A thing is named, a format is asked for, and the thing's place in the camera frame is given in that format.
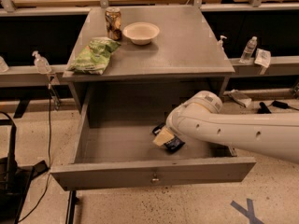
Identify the open grey top drawer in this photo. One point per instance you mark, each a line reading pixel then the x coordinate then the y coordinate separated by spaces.
pixel 114 145

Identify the clear bottle far left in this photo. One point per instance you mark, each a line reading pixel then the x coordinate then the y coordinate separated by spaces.
pixel 3 65

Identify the black stand base left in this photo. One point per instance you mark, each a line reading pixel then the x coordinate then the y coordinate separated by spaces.
pixel 14 180

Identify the black bar under drawer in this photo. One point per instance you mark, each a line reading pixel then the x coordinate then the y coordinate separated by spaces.
pixel 71 205

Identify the black metal leg right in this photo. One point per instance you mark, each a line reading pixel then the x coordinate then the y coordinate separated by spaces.
pixel 263 109

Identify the brown drink can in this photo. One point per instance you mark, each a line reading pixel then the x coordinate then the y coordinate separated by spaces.
pixel 113 23

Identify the green chip bag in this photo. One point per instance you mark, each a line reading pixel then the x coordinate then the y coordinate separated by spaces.
pixel 95 57

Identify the grey cabinet counter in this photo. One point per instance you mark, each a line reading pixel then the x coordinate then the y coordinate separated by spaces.
pixel 185 47

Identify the blue tape cross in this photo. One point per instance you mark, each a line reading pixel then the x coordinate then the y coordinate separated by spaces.
pixel 248 211

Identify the small sanitizer pump bottle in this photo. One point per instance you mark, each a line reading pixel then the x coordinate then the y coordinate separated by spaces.
pixel 221 41

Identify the left sanitizer pump bottle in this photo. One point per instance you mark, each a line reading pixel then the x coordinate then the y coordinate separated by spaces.
pixel 41 63

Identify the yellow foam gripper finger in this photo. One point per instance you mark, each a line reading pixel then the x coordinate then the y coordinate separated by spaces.
pixel 162 136

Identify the clear water bottle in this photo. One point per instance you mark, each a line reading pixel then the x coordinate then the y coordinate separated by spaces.
pixel 248 50

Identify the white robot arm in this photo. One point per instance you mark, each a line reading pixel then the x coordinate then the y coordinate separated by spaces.
pixel 274 135

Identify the white paper bowl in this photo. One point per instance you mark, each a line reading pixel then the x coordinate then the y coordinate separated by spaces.
pixel 141 33

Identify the dark blue rxbar wrapper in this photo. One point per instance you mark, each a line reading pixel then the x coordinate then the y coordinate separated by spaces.
pixel 172 146

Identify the white wipe packet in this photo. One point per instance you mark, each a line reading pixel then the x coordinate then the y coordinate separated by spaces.
pixel 263 57

